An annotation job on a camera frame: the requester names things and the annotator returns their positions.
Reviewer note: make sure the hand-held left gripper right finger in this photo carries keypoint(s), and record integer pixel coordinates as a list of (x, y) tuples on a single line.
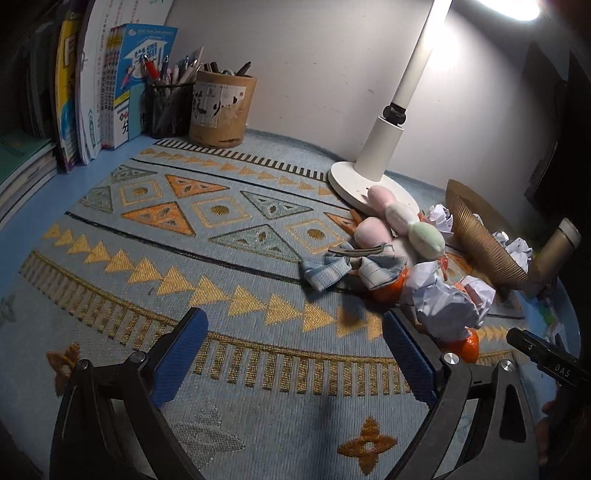
[(408, 360)]

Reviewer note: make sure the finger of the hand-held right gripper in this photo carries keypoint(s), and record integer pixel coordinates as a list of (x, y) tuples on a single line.
[(540, 355)]

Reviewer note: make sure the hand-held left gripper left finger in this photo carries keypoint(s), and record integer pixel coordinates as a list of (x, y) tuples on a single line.
[(180, 355)]

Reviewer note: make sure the orange mandarin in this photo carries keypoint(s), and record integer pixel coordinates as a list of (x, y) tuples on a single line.
[(466, 346), (392, 288)]

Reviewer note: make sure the white paper ball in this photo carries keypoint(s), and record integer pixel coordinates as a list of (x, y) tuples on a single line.
[(482, 295), (519, 251), (443, 300), (438, 217)]

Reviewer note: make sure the grey checked fabric bow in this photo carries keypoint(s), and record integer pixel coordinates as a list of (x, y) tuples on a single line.
[(323, 272)]

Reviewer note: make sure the pastel dango plush toy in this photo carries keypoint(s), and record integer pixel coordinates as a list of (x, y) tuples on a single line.
[(369, 233), (401, 217)]

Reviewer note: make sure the amber ribbed glass bowl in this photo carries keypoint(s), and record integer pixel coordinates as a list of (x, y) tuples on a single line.
[(480, 235)]

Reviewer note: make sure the person's right hand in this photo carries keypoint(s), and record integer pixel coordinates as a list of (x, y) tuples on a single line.
[(545, 408)]

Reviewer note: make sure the green toy clutter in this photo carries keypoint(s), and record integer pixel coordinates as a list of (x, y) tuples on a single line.
[(547, 316)]

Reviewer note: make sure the patterned blue table mat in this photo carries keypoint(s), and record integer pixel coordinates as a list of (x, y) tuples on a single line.
[(258, 295)]

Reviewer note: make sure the gold thermos bottle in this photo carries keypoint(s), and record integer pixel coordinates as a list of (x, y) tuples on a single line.
[(554, 254)]

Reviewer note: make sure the white desk lamp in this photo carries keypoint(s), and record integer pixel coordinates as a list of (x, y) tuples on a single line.
[(383, 152)]

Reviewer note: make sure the dark flat screen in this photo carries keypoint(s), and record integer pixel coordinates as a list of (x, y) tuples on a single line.
[(549, 138)]

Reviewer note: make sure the bamboo pen holder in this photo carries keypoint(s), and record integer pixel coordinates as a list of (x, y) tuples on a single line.
[(221, 115)]

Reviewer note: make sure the black mesh pen holder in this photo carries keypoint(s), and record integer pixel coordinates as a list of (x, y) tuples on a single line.
[(168, 110)]

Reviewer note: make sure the stack of green notebooks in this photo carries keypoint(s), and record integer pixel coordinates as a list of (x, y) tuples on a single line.
[(23, 157)]

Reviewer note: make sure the yellow book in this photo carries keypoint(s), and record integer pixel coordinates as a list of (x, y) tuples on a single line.
[(67, 92)]

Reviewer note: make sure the bunch of colored pens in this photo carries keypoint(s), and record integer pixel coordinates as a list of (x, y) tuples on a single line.
[(150, 69)]

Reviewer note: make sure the blue boxed book set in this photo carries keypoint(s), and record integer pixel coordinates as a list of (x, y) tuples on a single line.
[(138, 69)]

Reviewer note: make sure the bunch of dark pens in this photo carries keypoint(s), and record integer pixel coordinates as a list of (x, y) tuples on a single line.
[(242, 69)]

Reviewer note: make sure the stack of books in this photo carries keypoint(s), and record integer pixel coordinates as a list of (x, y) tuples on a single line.
[(92, 69)]

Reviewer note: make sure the dark standing book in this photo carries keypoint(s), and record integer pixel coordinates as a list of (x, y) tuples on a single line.
[(37, 69)]

